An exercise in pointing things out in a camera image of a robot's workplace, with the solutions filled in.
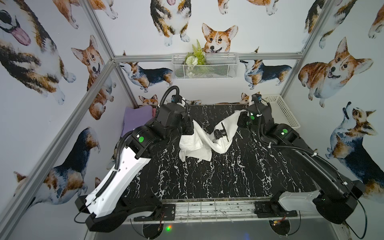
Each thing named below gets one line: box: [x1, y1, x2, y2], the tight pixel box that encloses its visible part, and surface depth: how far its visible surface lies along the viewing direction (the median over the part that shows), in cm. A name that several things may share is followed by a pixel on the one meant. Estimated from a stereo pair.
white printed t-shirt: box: [179, 109, 247, 162], surface depth 81 cm
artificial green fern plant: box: [185, 39, 207, 67], surface depth 84 cm
